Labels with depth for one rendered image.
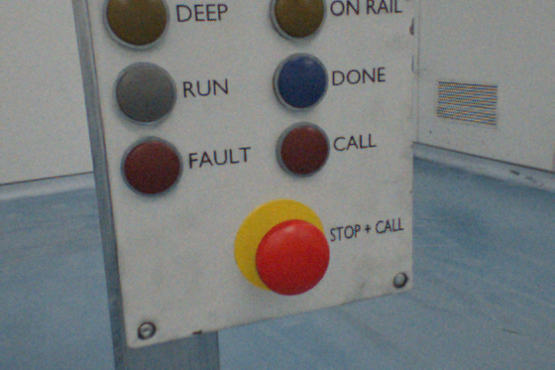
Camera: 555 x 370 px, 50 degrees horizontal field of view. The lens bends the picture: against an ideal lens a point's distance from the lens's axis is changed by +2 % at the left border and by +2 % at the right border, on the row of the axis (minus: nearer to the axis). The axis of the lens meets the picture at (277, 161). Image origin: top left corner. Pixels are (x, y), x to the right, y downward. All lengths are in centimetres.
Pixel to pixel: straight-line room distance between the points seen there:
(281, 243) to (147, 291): 7
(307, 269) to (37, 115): 386
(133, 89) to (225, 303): 13
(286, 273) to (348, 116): 9
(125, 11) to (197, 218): 11
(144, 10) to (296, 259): 14
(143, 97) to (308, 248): 11
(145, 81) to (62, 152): 390
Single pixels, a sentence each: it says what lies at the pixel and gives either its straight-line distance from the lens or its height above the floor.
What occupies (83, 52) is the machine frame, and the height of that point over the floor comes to 96.
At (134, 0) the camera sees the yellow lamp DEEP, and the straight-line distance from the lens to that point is 28.
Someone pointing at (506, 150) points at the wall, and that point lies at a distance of 402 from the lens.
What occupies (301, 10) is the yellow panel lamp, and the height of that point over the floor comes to 101.
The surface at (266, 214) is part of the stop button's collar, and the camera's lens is 31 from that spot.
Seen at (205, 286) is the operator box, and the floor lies 87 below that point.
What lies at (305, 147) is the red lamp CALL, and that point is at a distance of 31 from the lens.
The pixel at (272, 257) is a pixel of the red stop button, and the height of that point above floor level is 89.
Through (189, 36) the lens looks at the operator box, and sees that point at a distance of 29.
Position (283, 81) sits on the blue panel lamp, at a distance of 30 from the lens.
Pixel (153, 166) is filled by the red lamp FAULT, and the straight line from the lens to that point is 29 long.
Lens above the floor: 100
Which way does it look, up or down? 13 degrees down
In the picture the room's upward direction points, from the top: 3 degrees counter-clockwise
